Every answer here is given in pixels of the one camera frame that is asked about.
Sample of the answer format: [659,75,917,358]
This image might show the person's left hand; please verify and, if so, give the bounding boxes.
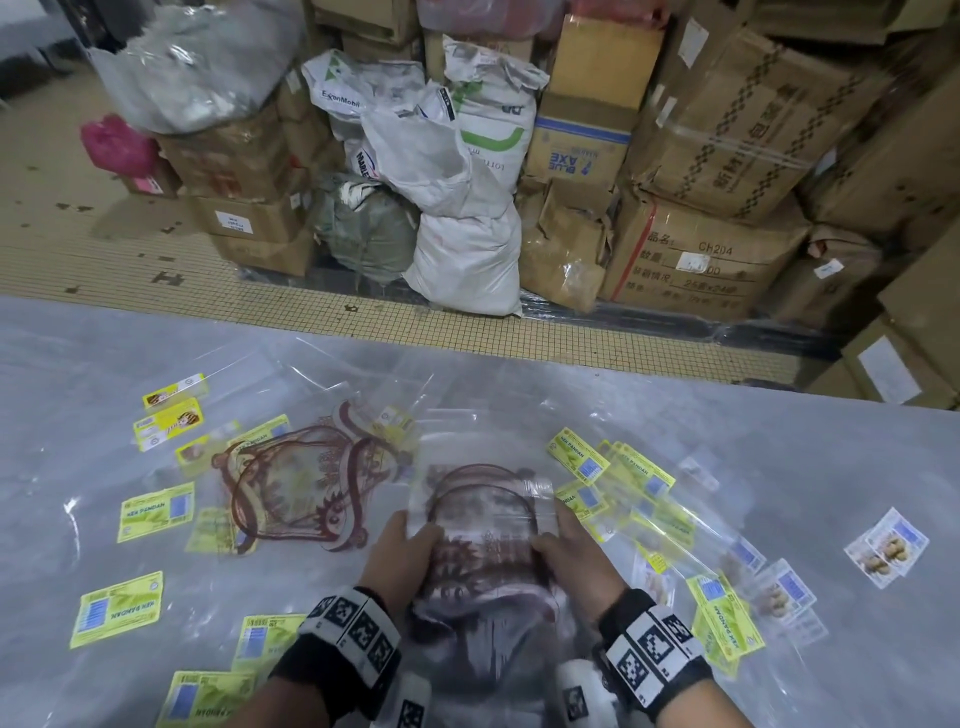
[353,511,445,609]

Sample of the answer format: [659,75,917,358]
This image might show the person's right hand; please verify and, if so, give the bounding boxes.
[528,517,628,624]

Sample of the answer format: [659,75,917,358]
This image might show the stack of bagged red headbands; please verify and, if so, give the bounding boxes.
[403,431,583,728]

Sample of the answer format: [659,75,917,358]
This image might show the clear bags with labels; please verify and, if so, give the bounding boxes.
[68,371,830,728]

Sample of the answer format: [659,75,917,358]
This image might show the white labelled bag apart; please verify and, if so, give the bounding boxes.
[843,506,931,590]

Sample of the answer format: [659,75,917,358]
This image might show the person's left forearm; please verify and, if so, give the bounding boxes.
[232,674,339,728]

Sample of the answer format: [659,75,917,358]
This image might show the person's right forearm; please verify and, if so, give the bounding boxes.
[656,686,759,728]

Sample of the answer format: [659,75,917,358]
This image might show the black marker wristband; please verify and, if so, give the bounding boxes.
[269,586,403,706]
[596,588,714,714]

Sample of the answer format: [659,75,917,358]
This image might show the grey table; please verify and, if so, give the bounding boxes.
[0,293,960,728]

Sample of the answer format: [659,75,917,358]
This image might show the plain white sack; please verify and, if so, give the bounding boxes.
[402,209,525,318]

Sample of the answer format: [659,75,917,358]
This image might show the torn brown cardboard box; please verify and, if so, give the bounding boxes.
[515,176,613,315]

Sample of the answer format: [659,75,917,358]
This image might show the grey-green sack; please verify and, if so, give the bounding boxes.
[311,173,421,286]

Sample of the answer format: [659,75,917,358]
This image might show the cardboard box with red print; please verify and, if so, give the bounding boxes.
[599,187,815,320]

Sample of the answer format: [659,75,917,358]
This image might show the low cardboard box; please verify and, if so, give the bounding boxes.
[208,228,316,279]

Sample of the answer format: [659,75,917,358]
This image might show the cardboard box with white label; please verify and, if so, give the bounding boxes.
[185,187,315,245]

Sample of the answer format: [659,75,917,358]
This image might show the small labelled brown box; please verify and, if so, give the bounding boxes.
[761,224,886,331]

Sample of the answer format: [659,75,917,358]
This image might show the cardboard boxes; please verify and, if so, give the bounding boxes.
[802,239,960,412]

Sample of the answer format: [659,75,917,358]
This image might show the cardboard box with blue stripe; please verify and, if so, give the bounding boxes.
[523,93,635,189]

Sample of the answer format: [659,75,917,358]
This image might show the dark cardboard box red marks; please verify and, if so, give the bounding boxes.
[153,104,309,204]

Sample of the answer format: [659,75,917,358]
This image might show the small cardboard box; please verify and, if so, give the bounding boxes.
[119,161,183,200]

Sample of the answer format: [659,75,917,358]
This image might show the white sack with green print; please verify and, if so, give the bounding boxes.
[440,33,551,219]

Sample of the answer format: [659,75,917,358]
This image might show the white sack with blue print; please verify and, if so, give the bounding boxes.
[301,48,429,125]

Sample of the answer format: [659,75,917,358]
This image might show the cardboard box with checker pattern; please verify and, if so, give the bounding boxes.
[622,28,894,225]

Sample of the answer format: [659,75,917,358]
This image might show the pink plastic bag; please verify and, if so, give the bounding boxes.
[80,113,160,180]

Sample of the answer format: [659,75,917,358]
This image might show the large brown cardboard box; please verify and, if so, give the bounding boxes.
[794,89,960,253]

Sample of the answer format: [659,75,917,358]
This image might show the plain yellowish cardboard box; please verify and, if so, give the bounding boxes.
[547,13,667,114]

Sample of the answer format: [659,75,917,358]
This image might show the open cardboard box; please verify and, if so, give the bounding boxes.
[742,0,960,46]

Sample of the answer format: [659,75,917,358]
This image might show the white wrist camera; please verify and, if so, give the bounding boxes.
[378,671,435,728]
[553,658,620,728]

